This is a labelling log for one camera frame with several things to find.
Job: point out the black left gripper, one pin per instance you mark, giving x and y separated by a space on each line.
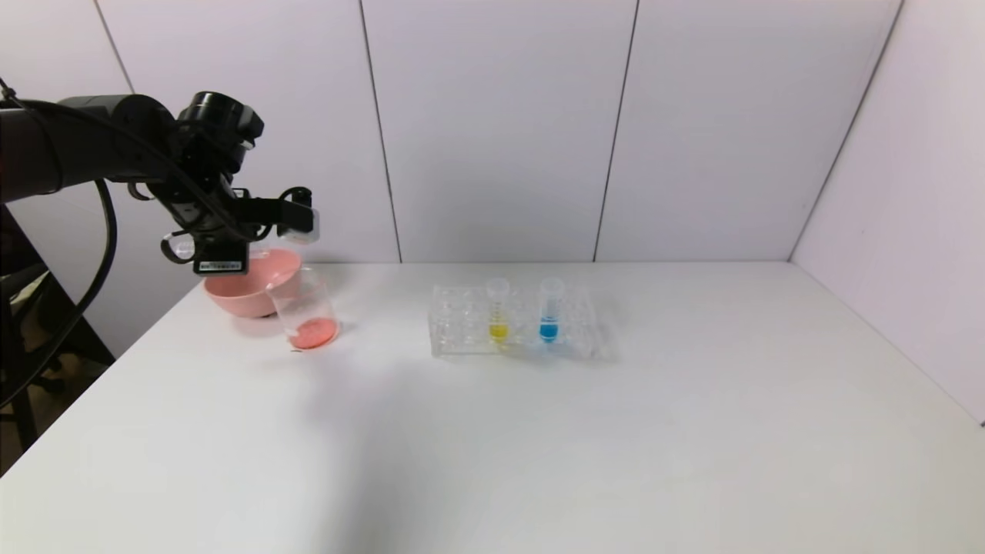
222 263

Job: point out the test tube with red pigment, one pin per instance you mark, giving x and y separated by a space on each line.
183 246

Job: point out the test tube with blue pigment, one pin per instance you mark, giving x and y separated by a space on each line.
549 323

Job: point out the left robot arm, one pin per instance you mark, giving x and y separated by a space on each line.
77 142

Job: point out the clear acrylic test tube rack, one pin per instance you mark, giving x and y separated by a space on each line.
462 338

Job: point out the test tube with yellow pigment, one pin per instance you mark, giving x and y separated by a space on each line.
499 323

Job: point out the pink bowl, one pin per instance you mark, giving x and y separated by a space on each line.
238 296

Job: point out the clear glass beaker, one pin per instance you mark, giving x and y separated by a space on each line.
309 323

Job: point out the dark chair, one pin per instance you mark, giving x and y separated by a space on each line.
31 369

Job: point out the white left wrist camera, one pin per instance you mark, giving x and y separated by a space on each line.
298 225

